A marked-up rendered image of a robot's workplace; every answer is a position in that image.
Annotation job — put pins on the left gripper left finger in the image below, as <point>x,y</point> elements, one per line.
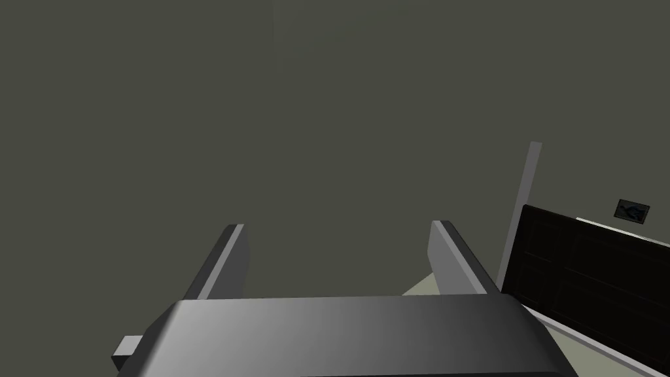
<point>222,267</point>

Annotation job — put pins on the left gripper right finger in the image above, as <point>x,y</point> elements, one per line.
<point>456,262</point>

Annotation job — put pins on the dark panelled door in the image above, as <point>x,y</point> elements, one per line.
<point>591,283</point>

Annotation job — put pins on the small framed wall picture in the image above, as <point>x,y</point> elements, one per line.
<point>632,211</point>

